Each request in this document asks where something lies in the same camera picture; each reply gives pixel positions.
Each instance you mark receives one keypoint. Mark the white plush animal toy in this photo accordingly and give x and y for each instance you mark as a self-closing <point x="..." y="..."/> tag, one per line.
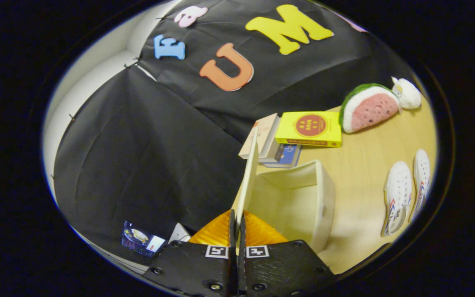
<point x="407" y="94"/>

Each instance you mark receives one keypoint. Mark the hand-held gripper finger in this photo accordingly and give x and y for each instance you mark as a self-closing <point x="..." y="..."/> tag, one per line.
<point x="233" y="235"/>
<point x="242" y="235"/>

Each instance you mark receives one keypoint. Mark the white device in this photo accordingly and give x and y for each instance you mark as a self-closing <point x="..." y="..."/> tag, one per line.
<point x="179" y="233"/>

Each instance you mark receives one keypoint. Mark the grey book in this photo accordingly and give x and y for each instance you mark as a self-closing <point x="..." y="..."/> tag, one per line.
<point x="271" y="149"/>

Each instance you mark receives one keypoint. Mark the white canvas shoe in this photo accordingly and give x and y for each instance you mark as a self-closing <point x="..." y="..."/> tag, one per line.
<point x="398" y="194"/>
<point x="422" y="177"/>

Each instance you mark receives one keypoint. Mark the yellow book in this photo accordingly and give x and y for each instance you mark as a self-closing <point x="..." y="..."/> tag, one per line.
<point x="309" y="126"/>

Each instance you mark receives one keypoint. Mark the blue printed packet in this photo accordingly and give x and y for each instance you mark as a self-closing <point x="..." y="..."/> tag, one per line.
<point x="140" y="238"/>

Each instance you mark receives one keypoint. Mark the tan book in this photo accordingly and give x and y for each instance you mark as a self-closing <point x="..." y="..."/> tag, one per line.
<point x="262" y="130"/>

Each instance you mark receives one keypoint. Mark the watermelon slice plush toy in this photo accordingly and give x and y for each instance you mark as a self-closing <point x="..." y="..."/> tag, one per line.
<point x="369" y="109"/>

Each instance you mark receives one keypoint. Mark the beige fabric storage box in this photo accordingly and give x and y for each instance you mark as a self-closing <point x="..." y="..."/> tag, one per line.
<point x="291" y="202"/>

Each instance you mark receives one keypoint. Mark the blue book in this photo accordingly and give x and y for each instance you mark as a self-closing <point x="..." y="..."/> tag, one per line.
<point x="292" y="154"/>

